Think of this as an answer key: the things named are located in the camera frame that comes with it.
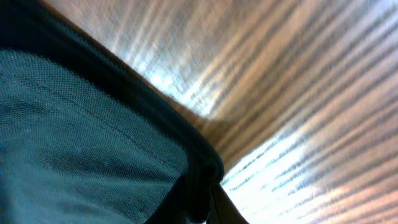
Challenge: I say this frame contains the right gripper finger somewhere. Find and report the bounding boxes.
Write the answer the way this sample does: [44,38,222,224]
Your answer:
[207,185,248,224]

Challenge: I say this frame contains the black polo shirt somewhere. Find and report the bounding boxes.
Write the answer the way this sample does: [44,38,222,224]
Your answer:
[1,1,224,223]

